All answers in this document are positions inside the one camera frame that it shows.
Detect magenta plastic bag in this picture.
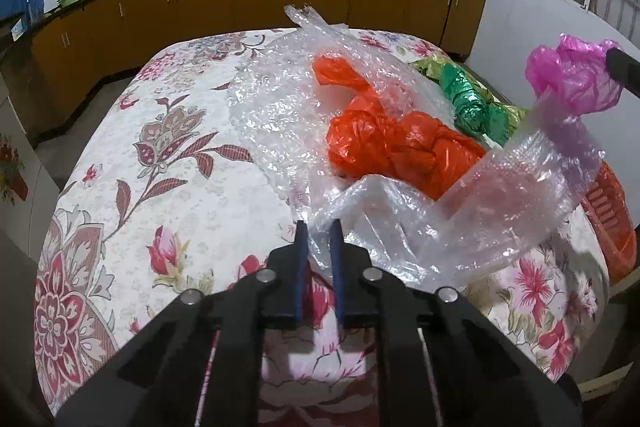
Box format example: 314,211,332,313
525,34,623,115

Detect clear bubble wrap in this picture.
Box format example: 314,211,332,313
228,6,603,289

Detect orange lower kitchen cabinets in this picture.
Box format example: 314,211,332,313
1,0,486,141

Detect light green plastic bag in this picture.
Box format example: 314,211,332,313
411,55,527,134

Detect dark green plastic bag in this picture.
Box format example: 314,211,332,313
439,63,512,145

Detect floral tablecloth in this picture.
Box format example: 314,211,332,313
34,29,610,426

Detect red lined trash basket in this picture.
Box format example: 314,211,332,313
582,161,637,285

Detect orange plastic bag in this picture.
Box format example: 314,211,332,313
311,55,485,200

